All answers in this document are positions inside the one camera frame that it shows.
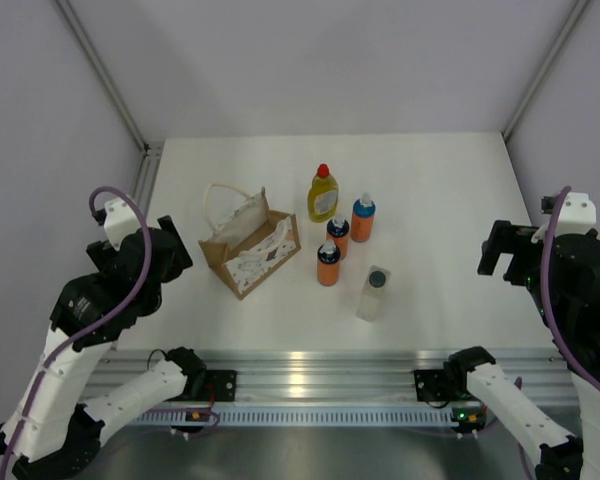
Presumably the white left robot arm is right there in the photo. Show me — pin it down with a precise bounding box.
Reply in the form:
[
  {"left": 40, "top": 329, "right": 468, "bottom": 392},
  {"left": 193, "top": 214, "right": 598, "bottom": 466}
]
[{"left": 0, "top": 216, "right": 207, "bottom": 479}]

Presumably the white slotted cable duct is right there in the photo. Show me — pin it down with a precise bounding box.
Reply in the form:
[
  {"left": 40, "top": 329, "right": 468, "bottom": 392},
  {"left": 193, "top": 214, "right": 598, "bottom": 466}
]
[{"left": 129, "top": 405, "right": 461, "bottom": 427}]

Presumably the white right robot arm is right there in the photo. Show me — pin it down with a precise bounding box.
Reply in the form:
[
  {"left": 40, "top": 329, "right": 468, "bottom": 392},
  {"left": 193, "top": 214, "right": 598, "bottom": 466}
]
[{"left": 444, "top": 220, "right": 600, "bottom": 479}]

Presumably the clear bottle grey cap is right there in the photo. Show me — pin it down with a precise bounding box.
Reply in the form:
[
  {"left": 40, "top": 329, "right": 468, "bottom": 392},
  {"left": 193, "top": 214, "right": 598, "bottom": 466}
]
[{"left": 356, "top": 265, "right": 391, "bottom": 322}]

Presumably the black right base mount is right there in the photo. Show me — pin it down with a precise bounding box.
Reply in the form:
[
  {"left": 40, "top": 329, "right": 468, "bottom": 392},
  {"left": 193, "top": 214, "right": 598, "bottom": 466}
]
[{"left": 413, "top": 369, "right": 476, "bottom": 405}]

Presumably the orange bottle light blue top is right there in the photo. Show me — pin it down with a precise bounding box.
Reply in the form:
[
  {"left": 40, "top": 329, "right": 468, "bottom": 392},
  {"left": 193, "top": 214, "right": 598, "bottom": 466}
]
[{"left": 350, "top": 193, "right": 376, "bottom": 243}]

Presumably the yellow dish soap bottle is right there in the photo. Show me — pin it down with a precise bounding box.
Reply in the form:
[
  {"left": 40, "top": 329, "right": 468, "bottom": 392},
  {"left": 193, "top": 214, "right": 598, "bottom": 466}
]
[{"left": 307, "top": 163, "right": 339, "bottom": 223}]

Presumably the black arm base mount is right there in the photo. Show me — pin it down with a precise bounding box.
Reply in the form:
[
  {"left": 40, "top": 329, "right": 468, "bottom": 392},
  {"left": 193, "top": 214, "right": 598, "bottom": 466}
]
[{"left": 196, "top": 370, "right": 237, "bottom": 403}]

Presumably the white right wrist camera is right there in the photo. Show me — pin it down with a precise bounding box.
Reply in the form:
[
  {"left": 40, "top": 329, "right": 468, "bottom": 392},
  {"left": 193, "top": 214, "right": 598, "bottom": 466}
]
[{"left": 531, "top": 191, "right": 597, "bottom": 244}]

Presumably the orange bottle navy pump top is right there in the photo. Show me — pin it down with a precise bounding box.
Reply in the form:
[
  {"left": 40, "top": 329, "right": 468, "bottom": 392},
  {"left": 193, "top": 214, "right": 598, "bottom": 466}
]
[{"left": 317, "top": 239, "right": 341, "bottom": 286}]

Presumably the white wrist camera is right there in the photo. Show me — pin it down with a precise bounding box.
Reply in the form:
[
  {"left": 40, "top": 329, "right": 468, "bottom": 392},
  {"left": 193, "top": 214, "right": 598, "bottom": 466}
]
[
  {"left": 531, "top": 191, "right": 597, "bottom": 244},
  {"left": 92, "top": 197, "right": 141, "bottom": 252}
]

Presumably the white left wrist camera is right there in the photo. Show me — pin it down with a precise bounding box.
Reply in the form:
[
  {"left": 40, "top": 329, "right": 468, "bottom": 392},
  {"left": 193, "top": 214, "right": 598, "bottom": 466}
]
[{"left": 92, "top": 197, "right": 141, "bottom": 252}]

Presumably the orange bottle dark blue top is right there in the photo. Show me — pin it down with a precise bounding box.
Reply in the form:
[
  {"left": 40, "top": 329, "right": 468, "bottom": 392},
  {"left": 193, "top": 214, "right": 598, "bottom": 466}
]
[{"left": 326, "top": 214, "right": 350, "bottom": 260}]

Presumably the aluminium frame rail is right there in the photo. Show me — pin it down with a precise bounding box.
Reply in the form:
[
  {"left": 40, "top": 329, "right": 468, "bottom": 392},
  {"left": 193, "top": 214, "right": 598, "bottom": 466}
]
[{"left": 59, "top": 349, "right": 600, "bottom": 404}]

